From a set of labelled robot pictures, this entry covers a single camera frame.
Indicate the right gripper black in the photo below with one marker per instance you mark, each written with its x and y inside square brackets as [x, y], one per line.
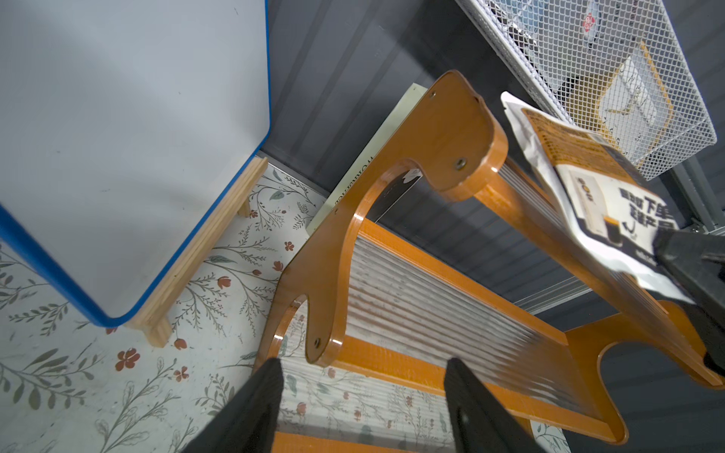
[696, 263]

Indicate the yellow square analog clock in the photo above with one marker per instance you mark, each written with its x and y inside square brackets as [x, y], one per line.
[630, 108]

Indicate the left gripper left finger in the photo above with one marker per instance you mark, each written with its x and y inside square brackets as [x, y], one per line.
[248, 422]

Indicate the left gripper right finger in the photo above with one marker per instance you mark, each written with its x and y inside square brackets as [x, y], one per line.
[479, 422]

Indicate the orange wooden two-tier shelf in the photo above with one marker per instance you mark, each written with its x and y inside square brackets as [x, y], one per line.
[381, 307]

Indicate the blue framed whiteboard easel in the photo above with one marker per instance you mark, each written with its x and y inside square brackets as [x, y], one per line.
[130, 133]

